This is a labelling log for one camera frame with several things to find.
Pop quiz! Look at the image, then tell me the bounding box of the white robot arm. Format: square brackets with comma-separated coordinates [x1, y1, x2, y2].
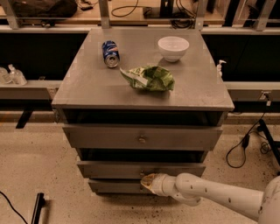
[141, 173, 280, 224]

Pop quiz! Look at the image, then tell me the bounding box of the grey drawer cabinet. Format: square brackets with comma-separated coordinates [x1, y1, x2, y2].
[51, 27, 235, 195]

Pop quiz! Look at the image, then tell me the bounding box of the clear plastic bottle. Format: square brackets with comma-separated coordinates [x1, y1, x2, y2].
[8, 64, 27, 86]

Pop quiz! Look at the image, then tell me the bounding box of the grey drawer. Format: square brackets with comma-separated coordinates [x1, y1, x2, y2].
[77, 161, 206, 179]
[88, 179, 151, 194]
[63, 124, 222, 151]

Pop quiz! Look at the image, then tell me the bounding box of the black floor cable left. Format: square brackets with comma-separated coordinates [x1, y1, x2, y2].
[0, 191, 30, 224]

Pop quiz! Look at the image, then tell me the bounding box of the white pump bottle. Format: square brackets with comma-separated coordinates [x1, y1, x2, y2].
[216, 59, 227, 77]

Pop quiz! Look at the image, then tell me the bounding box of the blue soda can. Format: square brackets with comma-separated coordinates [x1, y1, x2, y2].
[101, 40, 120, 68]

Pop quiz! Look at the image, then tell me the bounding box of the black shelf cable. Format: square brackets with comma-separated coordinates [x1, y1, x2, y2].
[110, 0, 152, 18]

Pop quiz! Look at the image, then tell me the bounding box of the green chip bag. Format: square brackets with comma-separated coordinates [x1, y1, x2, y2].
[120, 66, 175, 92]

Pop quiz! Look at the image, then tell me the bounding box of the white bowl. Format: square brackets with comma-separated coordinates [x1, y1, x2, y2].
[157, 36, 190, 62]

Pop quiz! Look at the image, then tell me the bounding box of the black stand leg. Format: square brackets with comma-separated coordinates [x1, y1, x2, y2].
[257, 119, 280, 174]

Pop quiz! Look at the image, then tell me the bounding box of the grey top drawer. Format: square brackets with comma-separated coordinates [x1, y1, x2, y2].
[63, 124, 222, 151]

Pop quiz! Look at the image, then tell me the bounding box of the black floor bar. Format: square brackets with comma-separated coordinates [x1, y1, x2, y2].
[31, 192, 46, 224]

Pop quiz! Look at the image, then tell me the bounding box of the black power cable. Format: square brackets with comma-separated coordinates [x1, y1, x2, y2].
[225, 93, 273, 169]

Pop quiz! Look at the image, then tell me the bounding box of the black bag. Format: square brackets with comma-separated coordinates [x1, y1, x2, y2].
[10, 0, 78, 18]

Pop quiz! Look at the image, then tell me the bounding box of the grey bottom drawer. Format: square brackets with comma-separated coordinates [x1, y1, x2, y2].
[88, 179, 151, 194]

